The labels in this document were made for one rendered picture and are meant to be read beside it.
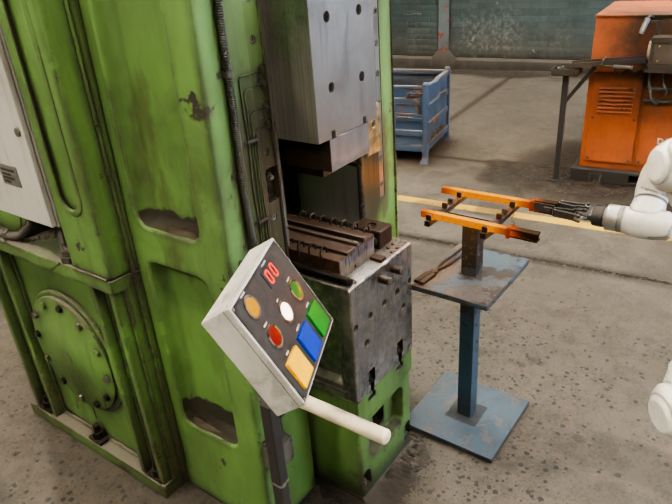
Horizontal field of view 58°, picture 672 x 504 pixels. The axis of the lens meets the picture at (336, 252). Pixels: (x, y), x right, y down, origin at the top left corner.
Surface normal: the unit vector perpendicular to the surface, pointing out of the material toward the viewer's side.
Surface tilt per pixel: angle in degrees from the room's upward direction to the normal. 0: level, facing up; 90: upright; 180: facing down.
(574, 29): 89
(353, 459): 90
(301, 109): 90
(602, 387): 0
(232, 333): 90
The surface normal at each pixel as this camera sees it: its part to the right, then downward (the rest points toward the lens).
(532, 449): -0.07, -0.89
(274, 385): -0.18, 0.46
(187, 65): -0.58, 0.39
